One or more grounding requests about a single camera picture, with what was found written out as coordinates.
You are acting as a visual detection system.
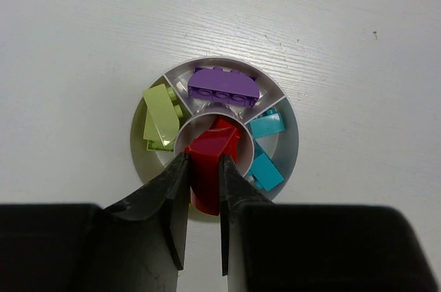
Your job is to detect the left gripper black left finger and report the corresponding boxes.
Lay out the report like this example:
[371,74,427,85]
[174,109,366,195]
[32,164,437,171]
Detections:
[1,154,189,291]

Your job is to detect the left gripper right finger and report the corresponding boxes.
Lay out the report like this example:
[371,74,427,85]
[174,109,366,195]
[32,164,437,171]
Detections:
[218,156,439,291]

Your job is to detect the cyan lego brick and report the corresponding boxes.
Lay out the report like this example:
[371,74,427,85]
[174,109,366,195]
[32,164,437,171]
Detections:
[249,152,284,191]

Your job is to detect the red lego short brick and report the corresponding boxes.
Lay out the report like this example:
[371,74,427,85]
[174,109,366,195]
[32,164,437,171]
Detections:
[185,128,240,216]

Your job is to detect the cyan lego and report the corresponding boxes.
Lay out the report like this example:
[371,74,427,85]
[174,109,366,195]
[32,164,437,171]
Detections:
[249,108,285,139]

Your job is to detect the light green lego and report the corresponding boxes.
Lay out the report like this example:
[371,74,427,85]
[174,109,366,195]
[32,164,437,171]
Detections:
[146,140,174,152]
[143,83,183,148]

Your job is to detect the purple lego brick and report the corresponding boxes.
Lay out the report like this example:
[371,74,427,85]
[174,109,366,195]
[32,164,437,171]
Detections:
[187,67,260,107]

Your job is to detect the red lego long brick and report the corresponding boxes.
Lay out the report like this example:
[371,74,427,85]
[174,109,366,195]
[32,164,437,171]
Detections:
[210,115,240,137]

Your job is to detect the white divided round container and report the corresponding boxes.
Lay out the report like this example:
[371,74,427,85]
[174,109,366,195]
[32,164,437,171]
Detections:
[130,57,299,216]

